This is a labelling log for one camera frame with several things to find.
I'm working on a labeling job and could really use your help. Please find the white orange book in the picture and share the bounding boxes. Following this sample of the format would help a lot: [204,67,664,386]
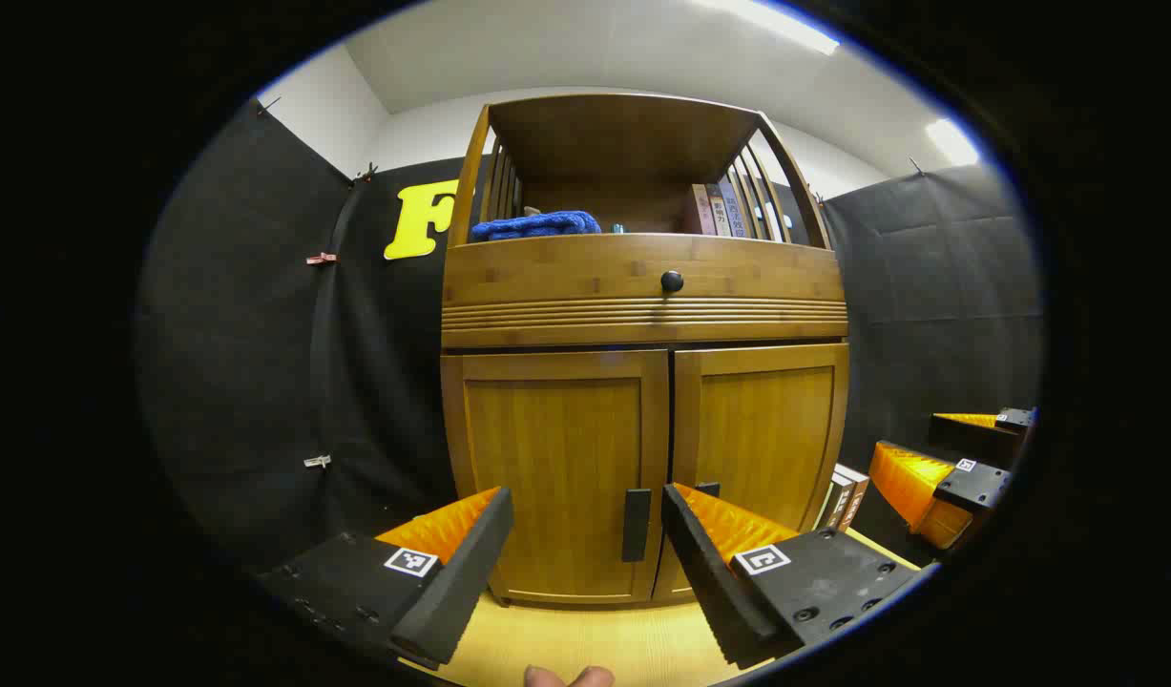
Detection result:
[836,465,870,532]

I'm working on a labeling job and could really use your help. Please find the wooden cabinet drawer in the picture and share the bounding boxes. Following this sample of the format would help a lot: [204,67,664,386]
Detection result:
[442,234,848,331]

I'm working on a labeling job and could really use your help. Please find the black left door handle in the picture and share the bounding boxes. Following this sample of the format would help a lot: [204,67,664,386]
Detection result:
[622,489,652,563]

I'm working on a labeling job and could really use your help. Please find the dark thin book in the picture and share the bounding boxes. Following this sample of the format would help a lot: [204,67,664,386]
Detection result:
[814,468,853,530]

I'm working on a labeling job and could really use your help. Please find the blue towel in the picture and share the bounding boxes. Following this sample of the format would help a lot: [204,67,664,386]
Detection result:
[470,211,603,242]

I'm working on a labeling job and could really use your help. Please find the small ceiling light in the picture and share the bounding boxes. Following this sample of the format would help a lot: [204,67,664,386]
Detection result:
[926,118,980,166]

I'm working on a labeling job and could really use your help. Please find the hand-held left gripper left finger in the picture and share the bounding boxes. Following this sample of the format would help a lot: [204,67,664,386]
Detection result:
[256,487,514,669]

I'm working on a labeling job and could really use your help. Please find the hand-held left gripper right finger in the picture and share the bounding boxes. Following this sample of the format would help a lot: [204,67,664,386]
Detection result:
[661,482,920,669]

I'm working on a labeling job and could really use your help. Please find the wooden cabinet door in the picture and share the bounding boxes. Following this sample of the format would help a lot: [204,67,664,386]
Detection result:
[654,343,850,602]
[442,349,670,605]

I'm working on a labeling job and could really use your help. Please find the wooden double-door shoe cabinet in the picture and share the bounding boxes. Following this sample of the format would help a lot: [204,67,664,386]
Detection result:
[440,93,850,609]

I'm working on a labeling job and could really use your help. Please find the long ceiling light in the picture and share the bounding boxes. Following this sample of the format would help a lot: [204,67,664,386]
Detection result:
[690,0,842,55]

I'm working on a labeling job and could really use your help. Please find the black backdrop cloth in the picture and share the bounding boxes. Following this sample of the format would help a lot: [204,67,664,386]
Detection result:
[135,95,1044,573]

